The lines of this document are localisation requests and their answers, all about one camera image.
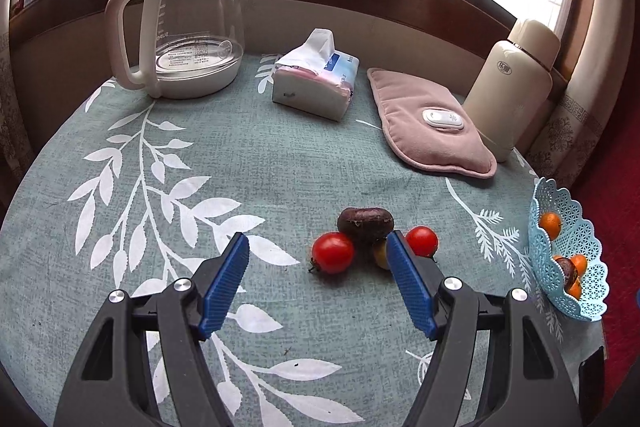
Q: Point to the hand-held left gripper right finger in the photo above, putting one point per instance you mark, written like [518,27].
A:
[410,287]

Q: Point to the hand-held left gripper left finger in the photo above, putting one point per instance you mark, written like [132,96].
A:
[225,287]

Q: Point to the small yellow-green fruit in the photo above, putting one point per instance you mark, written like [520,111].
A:
[380,254]

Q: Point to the small red tomato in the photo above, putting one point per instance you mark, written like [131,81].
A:
[422,241]

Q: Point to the red cherry tomato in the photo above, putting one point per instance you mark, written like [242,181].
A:
[332,252]

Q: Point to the light blue plastic basket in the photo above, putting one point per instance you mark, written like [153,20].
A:
[539,247]

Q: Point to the orange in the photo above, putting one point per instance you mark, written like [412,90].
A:
[575,290]
[551,225]
[580,264]

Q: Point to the green leaf-print tablecloth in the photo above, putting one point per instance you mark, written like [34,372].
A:
[275,182]

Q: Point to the pink hot water bag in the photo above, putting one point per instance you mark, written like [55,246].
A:
[425,147]

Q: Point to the black phone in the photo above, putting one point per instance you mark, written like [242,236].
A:
[592,377]

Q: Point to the red quilted cover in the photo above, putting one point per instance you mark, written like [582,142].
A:
[610,217]

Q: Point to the tissue pack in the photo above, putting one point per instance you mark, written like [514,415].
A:
[310,92]

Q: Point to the patterned beige curtain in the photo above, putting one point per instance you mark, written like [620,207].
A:
[565,132]

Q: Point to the cream thermos jug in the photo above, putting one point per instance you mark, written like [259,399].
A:
[505,82]

